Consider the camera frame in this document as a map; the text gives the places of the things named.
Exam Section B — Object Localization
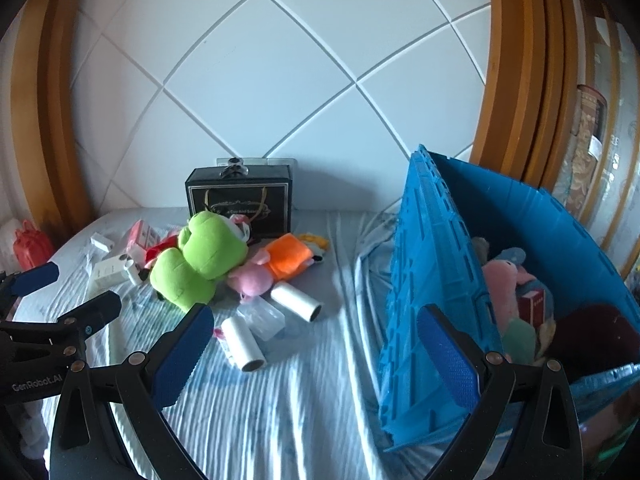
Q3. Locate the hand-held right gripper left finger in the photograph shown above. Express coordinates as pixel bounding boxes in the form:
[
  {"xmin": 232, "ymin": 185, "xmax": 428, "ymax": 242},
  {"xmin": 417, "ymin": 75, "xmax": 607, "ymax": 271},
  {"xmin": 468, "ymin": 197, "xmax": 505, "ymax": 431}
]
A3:
[{"xmin": 50, "ymin": 304, "xmax": 216, "ymax": 480}]

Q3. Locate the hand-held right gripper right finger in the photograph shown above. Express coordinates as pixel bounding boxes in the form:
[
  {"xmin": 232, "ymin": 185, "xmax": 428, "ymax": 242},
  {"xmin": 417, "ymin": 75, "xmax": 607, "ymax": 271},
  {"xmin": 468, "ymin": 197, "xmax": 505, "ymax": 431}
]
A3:
[{"xmin": 417, "ymin": 304, "xmax": 586, "ymax": 480}]

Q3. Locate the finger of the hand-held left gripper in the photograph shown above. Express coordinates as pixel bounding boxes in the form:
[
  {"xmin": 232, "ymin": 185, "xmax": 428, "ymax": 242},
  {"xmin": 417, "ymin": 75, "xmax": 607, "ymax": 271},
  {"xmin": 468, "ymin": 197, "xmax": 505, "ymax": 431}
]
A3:
[
  {"xmin": 0, "ymin": 291, "xmax": 122, "ymax": 356},
  {"xmin": 0, "ymin": 261, "xmax": 61, "ymax": 311}
]

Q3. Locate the white lint roll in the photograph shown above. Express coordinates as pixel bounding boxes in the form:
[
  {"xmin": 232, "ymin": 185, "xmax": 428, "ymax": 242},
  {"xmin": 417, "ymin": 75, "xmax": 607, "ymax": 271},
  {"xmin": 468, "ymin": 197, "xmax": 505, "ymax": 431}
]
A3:
[
  {"xmin": 270, "ymin": 282, "xmax": 322, "ymax": 322},
  {"xmin": 221, "ymin": 316, "xmax": 267, "ymax": 373}
]

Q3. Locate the pink tissue box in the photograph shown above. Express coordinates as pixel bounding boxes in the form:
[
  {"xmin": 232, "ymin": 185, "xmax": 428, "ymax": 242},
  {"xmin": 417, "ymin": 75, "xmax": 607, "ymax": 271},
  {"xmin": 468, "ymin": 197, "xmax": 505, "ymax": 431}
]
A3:
[{"xmin": 122, "ymin": 220, "xmax": 162, "ymax": 261}]

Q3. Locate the blue plastic crate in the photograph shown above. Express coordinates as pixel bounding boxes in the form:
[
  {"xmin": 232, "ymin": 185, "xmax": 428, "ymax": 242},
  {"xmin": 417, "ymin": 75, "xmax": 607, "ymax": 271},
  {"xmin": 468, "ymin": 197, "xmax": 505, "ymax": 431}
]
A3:
[{"xmin": 377, "ymin": 144, "xmax": 640, "ymax": 453}]

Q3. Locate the pink pig plush red dress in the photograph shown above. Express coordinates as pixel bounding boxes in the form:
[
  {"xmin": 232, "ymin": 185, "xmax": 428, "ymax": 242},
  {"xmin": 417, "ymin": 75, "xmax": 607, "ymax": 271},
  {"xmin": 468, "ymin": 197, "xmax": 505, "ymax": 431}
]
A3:
[{"xmin": 145, "ymin": 237, "xmax": 181, "ymax": 268}]

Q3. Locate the green frog plush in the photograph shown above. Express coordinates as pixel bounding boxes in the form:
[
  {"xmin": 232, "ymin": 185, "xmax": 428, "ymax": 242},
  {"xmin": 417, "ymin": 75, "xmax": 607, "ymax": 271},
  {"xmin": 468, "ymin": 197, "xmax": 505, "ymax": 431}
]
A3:
[{"xmin": 150, "ymin": 210, "xmax": 251, "ymax": 311}]

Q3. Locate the red plastic container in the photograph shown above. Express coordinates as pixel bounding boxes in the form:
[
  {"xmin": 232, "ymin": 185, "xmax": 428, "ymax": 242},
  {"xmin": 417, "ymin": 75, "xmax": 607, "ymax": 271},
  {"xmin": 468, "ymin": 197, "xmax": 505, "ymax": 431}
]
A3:
[{"xmin": 12, "ymin": 220, "xmax": 55, "ymax": 273}]

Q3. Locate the white carton box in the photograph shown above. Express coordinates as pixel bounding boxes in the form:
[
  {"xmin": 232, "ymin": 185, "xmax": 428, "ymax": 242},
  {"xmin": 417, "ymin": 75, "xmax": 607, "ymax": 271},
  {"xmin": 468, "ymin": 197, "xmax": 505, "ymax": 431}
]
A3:
[{"xmin": 90, "ymin": 255, "xmax": 133, "ymax": 286}]

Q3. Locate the pale green plush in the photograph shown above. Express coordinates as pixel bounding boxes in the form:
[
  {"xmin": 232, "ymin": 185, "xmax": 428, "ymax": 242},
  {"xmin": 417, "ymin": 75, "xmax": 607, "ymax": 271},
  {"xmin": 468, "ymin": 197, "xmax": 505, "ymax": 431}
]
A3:
[{"xmin": 502, "ymin": 320, "xmax": 538, "ymax": 366}]

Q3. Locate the clear plastic box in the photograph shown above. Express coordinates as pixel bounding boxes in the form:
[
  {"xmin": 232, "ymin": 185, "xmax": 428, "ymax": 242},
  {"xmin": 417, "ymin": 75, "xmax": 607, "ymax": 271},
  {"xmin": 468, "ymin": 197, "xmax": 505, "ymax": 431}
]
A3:
[{"xmin": 236, "ymin": 297, "xmax": 286, "ymax": 341}]

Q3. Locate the pink pig plush blue body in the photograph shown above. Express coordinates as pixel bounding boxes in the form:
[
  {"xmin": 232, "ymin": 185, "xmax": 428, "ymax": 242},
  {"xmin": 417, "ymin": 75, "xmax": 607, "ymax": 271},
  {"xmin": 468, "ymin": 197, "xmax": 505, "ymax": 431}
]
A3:
[{"xmin": 481, "ymin": 249, "xmax": 556, "ymax": 331}]

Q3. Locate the small red box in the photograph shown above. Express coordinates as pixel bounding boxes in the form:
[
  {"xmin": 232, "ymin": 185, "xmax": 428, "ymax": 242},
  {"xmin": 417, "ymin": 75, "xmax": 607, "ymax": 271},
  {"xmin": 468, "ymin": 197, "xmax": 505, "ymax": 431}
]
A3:
[{"xmin": 517, "ymin": 294, "xmax": 546, "ymax": 328}]

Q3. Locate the light blue striped bed sheet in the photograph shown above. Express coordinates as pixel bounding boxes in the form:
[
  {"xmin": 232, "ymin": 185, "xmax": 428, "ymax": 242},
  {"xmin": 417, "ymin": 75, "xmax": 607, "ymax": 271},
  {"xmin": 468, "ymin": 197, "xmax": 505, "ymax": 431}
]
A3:
[{"xmin": 10, "ymin": 205, "xmax": 451, "ymax": 480}]

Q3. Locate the pink pig plush orange dress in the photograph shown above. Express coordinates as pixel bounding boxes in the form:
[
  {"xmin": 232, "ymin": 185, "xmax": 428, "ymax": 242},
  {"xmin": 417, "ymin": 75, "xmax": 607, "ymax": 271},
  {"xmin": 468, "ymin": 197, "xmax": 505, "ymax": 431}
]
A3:
[{"xmin": 227, "ymin": 232, "xmax": 313, "ymax": 306}]

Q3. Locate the black gift box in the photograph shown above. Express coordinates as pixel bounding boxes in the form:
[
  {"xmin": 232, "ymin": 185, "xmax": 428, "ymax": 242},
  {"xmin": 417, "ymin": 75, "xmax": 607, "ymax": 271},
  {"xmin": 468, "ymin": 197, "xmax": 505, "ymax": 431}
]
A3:
[{"xmin": 185, "ymin": 164, "xmax": 293, "ymax": 240}]

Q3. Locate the small yellow white toy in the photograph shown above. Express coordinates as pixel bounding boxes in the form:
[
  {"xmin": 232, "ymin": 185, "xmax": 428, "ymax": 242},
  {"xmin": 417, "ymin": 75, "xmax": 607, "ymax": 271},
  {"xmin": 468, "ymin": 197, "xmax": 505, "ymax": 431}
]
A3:
[{"xmin": 300, "ymin": 232, "xmax": 331, "ymax": 266}]

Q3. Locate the floral patterned bedding bag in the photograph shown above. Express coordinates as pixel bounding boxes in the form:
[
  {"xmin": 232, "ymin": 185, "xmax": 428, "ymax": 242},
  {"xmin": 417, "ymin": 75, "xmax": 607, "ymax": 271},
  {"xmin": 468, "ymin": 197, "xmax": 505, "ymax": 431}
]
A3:
[{"xmin": 550, "ymin": 0, "xmax": 640, "ymax": 281}]

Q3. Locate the white padded wooden headboard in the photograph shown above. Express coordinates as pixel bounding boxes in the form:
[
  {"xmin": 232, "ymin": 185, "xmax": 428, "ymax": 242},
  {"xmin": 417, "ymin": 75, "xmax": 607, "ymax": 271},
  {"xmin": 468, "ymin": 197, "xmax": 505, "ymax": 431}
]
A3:
[{"xmin": 10, "ymin": 0, "xmax": 586, "ymax": 241}]

